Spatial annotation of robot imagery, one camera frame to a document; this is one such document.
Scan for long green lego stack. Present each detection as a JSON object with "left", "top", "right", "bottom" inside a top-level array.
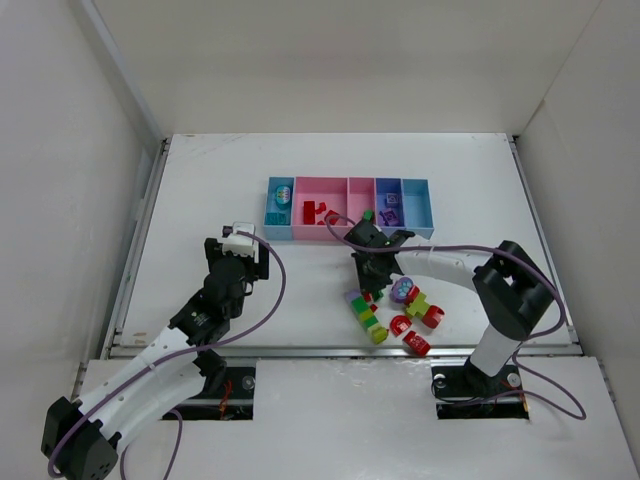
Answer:
[{"left": 345, "top": 290, "right": 388, "bottom": 345}]

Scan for teal lego brick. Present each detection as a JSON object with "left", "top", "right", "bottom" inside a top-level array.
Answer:
[{"left": 265, "top": 212, "right": 288, "bottom": 225}]

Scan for teal frog printed lego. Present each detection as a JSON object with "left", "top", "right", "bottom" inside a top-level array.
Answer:
[{"left": 274, "top": 185, "right": 292, "bottom": 209}]

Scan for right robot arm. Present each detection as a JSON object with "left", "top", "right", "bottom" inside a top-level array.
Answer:
[{"left": 343, "top": 220, "right": 559, "bottom": 396}]

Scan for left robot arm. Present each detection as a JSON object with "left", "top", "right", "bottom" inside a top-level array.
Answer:
[{"left": 41, "top": 232, "right": 279, "bottom": 479}]

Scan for purple paw lego piece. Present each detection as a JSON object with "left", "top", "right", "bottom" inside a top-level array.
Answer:
[{"left": 390, "top": 276, "right": 414, "bottom": 303}]

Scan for red arch lego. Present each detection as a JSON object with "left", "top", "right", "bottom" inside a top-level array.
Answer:
[{"left": 389, "top": 315, "right": 412, "bottom": 337}]

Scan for left light blue bin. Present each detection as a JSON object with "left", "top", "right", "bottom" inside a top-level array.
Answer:
[{"left": 263, "top": 177, "right": 295, "bottom": 241}]

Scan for light blue bin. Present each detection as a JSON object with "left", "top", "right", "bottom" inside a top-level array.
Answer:
[
  {"left": 401, "top": 179, "right": 434, "bottom": 239},
  {"left": 263, "top": 177, "right": 295, "bottom": 241}
]

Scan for lime red lego cluster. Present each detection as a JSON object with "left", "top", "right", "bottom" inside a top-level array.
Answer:
[{"left": 404, "top": 286, "right": 445, "bottom": 329}]

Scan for small pink bin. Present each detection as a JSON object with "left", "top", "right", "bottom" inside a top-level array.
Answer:
[{"left": 347, "top": 177, "right": 376, "bottom": 246}]

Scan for red lego pieces in bin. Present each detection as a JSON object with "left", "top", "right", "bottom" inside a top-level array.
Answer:
[{"left": 316, "top": 202, "right": 341, "bottom": 226}]

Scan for red printed lego brick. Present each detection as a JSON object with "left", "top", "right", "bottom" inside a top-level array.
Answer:
[{"left": 403, "top": 331, "right": 431, "bottom": 357}]

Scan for right light blue bin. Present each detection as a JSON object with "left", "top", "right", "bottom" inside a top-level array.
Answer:
[{"left": 401, "top": 179, "right": 434, "bottom": 239}]

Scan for large pink bin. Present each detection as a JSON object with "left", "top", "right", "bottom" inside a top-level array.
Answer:
[{"left": 291, "top": 176, "right": 348, "bottom": 241}]

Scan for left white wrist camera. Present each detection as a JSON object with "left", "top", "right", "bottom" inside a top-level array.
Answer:
[{"left": 221, "top": 222, "right": 259, "bottom": 259}]

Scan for metal table rail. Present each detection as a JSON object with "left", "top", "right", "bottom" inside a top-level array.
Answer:
[{"left": 99, "top": 343, "right": 584, "bottom": 360}]

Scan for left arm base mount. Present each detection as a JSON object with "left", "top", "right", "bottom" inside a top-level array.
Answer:
[{"left": 174, "top": 358, "right": 257, "bottom": 421}]

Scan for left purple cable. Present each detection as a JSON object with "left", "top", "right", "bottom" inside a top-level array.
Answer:
[{"left": 45, "top": 227, "right": 287, "bottom": 479}]

